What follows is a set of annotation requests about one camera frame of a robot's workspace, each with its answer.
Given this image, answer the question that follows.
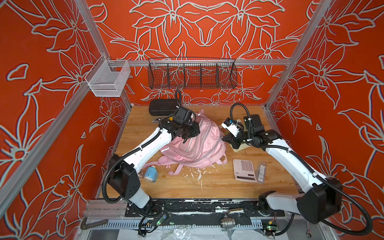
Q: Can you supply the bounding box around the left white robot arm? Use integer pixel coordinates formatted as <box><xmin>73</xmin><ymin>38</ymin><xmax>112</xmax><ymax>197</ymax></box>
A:
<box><xmin>102</xmin><ymin>90</ymin><xmax>200</xmax><ymax>210</ymax></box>

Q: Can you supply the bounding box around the black wire wall basket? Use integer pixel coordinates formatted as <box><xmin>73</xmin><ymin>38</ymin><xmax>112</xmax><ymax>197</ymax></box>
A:
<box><xmin>148</xmin><ymin>57</ymin><xmax>238</xmax><ymax>90</ymax></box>

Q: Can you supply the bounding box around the colourful picture book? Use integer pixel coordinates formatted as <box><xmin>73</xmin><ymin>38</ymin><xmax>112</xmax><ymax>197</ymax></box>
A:
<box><xmin>234</xmin><ymin>119</ymin><xmax>251</xmax><ymax>153</ymax></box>

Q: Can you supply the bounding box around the pink desk calculator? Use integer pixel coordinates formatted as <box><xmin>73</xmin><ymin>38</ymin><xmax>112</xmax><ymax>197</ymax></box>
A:
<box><xmin>233</xmin><ymin>159</ymin><xmax>257</xmax><ymax>183</ymax></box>

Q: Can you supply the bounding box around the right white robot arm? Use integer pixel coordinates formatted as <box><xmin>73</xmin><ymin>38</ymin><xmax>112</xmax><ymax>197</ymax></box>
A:
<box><xmin>222</xmin><ymin>103</ymin><xmax>373</xmax><ymax>236</ymax></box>

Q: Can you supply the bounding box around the white wire wall basket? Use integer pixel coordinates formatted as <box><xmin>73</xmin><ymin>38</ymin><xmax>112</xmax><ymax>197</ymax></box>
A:
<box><xmin>85</xmin><ymin>55</ymin><xmax>131</xmax><ymax>97</ymax></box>

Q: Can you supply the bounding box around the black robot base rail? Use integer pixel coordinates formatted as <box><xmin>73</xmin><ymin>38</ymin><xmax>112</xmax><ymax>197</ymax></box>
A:
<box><xmin>124</xmin><ymin>197</ymin><xmax>286</xmax><ymax>226</ymax></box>

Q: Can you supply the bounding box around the rusty allen key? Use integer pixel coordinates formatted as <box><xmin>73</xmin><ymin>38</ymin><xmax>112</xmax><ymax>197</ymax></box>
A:
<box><xmin>80</xmin><ymin>217</ymin><xmax>109</xmax><ymax>230</ymax></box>

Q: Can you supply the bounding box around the pink student backpack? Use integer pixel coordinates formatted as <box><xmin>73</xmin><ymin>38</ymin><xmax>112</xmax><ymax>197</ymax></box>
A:
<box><xmin>144</xmin><ymin>110</ymin><xmax>228</xmax><ymax>176</ymax></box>

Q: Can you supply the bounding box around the metal pipe fitting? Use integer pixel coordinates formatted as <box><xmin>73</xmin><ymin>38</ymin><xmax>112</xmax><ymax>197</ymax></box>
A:
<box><xmin>221</xmin><ymin>217</ymin><xmax>236</xmax><ymax>230</ymax></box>

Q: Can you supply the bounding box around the light blue pencil sharpener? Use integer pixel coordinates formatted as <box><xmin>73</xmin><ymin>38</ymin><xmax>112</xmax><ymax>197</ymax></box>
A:
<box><xmin>143</xmin><ymin>166</ymin><xmax>159</xmax><ymax>183</ymax></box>

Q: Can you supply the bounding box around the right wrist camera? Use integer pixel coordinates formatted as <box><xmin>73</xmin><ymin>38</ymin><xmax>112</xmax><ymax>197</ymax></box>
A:
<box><xmin>221</xmin><ymin>118</ymin><xmax>240</xmax><ymax>137</ymax></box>

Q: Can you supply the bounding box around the black plastic case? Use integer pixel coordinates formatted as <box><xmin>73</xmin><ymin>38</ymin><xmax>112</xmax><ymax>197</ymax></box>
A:
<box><xmin>149</xmin><ymin>99</ymin><xmax>179</xmax><ymax>116</ymax></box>

